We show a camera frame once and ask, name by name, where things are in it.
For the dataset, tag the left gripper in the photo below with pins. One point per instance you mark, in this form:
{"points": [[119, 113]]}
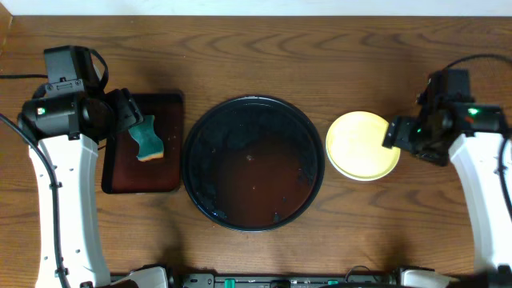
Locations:
{"points": [[130, 114]]}

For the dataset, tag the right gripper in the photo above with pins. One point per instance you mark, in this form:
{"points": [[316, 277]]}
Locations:
{"points": [[398, 130]]}

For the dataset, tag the green yellow sponge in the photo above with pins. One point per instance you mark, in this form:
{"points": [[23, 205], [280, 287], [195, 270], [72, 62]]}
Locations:
{"points": [[150, 146]]}

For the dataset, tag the yellow plate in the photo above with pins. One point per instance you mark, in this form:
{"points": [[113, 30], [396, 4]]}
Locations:
{"points": [[354, 144]]}

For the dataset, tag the light blue plate front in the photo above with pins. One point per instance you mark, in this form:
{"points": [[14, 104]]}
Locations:
{"points": [[364, 178]]}

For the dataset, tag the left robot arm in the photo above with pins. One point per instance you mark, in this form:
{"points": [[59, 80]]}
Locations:
{"points": [[64, 134]]}

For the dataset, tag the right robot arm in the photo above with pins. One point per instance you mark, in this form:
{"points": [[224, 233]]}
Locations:
{"points": [[476, 140]]}

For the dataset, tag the black rectangular tray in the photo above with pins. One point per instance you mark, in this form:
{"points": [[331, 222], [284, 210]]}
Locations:
{"points": [[123, 173]]}

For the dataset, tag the black round tray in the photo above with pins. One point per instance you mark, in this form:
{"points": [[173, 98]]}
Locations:
{"points": [[253, 163]]}

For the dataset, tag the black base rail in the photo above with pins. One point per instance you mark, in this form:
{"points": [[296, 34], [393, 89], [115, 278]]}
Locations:
{"points": [[357, 276]]}

